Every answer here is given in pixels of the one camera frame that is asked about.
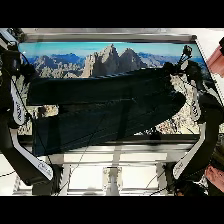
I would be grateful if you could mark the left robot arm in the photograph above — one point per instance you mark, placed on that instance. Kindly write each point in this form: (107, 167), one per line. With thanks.
(17, 110)

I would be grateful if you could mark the red garment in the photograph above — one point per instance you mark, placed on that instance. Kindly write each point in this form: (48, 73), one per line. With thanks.
(217, 61)

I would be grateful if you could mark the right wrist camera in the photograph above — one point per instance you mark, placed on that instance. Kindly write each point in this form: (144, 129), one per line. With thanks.
(187, 51)

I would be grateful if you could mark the black pants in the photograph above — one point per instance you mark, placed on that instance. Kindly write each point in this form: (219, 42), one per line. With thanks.
(100, 123)

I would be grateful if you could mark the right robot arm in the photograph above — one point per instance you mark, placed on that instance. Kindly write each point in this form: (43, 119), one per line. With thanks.
(200, 151)

